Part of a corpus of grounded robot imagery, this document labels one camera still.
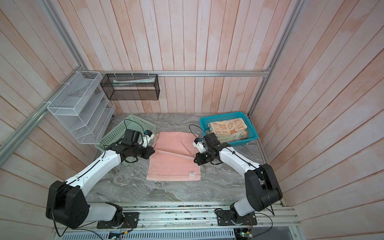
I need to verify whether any light green plastic basket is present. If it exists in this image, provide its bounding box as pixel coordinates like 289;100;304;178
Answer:
95;115;156;152

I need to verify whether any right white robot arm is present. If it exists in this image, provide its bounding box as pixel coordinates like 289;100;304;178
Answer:
193;133;283;221

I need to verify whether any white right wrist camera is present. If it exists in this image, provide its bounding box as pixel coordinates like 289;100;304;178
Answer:
193;138;207;154

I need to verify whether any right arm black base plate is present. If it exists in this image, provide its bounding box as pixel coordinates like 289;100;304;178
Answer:
214;208;258;227

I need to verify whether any white wire mesh shelf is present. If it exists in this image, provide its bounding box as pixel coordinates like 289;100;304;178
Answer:
48;71;115;145

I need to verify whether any green yellow striped towel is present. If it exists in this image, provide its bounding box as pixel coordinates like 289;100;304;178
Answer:
217;130;248;143

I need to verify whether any black mesh wall basket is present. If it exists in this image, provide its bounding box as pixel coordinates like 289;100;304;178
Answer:
101;73;160;101

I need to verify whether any aluminium mounting rail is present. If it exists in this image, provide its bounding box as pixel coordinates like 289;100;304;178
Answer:
52;202;306;240

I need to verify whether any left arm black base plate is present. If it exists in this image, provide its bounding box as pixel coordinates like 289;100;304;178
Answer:
97;212;140;230

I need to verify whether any pink orange patterned towel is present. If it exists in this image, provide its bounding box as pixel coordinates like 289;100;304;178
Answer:
209;118;248;136

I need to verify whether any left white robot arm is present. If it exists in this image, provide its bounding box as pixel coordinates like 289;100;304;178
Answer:
46;129;155;229

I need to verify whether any teal plastic basket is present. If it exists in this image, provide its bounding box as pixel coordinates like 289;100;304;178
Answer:
200;112;259;147

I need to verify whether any plain pink towel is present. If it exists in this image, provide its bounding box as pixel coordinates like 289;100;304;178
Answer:
147;132;201;182

